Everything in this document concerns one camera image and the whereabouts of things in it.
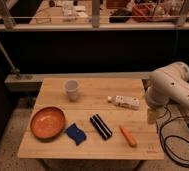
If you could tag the white plastic cup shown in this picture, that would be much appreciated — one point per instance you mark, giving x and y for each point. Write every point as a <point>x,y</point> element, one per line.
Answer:
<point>71,88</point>

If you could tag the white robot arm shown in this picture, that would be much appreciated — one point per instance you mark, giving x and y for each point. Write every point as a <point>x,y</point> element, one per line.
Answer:
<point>170,82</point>

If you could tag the black white striped block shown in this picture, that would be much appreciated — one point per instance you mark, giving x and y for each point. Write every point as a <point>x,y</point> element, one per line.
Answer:
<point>101,127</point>

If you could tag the wooden table board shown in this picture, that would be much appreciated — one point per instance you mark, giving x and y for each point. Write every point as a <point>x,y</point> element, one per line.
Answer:
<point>93,100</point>

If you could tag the blue cloth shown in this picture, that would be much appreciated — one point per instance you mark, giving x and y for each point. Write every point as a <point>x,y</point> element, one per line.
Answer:
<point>76,134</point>

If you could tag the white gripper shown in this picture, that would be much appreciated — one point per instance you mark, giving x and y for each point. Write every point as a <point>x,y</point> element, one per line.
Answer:
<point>152,116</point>

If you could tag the black object on shelf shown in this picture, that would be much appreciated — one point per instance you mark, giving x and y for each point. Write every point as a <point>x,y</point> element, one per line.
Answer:
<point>120,16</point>

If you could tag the metal diagonal strut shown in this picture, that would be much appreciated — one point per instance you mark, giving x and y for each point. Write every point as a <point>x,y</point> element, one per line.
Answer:
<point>14,69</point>

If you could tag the red object on shelf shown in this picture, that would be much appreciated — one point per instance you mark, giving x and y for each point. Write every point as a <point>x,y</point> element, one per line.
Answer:
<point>147,12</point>

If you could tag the orange ceramic bowl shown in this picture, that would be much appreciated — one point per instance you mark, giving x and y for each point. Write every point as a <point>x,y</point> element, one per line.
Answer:
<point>47,123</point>

